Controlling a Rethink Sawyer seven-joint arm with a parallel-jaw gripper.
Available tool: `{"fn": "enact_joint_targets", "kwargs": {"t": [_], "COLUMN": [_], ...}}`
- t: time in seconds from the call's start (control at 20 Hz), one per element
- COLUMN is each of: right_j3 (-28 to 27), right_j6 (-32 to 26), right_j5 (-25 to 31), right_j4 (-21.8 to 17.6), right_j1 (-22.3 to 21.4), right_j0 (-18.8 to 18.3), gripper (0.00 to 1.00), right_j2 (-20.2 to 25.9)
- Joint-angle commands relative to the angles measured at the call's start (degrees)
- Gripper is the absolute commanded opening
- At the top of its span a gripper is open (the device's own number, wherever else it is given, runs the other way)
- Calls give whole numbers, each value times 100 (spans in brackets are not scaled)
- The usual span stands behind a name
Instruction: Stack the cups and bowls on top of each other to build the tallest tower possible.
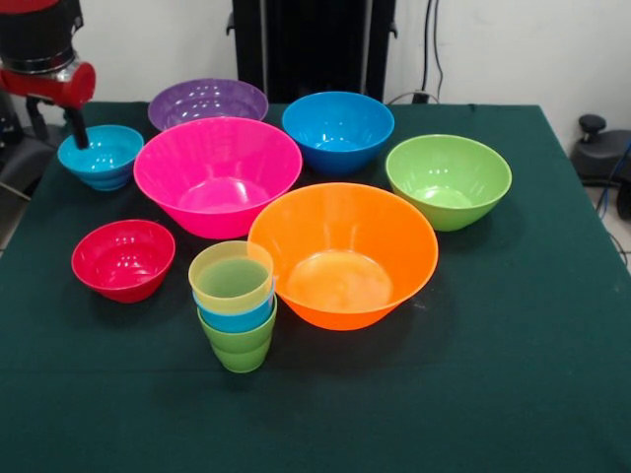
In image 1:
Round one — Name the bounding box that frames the green bowl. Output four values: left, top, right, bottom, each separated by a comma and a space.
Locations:
385, 133, 514, 232

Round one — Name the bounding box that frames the yellow cup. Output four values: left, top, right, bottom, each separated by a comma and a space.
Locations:
187, 239, 276, 315

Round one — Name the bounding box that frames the purple bowl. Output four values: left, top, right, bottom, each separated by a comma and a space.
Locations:
147, 77, 270, 133

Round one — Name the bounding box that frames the blue cup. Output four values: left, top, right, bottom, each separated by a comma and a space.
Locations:
191, 278, 278, 334

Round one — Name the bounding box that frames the blue bowl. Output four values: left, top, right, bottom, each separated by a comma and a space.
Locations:
281, 91, 395, 177

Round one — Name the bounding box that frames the green cup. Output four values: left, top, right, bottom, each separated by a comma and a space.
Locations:
196, 295, 279, 374

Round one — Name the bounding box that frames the dark green table cloth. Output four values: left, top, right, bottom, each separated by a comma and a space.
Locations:
0, 101, 631, 473

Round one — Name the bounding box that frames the black wall cable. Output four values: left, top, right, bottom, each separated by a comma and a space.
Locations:
421, 0, 445, 104

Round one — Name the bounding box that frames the large magenta bowl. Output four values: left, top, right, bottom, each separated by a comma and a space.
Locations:
132, 116, 304, 240

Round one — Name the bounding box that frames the small cyan bowl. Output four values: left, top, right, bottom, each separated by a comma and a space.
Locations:
56, 124, 146, 192

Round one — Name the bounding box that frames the small red bowl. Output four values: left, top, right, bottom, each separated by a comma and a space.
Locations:
70, 219, 176, 304

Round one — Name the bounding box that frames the black pedestal foot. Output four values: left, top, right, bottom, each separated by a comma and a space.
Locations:
570, 113, 631, 221
0, 93, 65, 198

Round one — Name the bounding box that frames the large orange bowl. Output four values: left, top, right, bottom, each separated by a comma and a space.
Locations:
246, 181, 440, 332

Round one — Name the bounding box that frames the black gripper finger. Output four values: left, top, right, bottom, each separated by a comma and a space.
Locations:
64, 105, 91, 151
25, 96, 51, 149

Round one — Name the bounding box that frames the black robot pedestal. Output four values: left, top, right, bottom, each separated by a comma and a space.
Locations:
226, 0, 398, 104

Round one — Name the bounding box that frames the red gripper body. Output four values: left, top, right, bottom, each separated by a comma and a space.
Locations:
0, 60, 98, 111

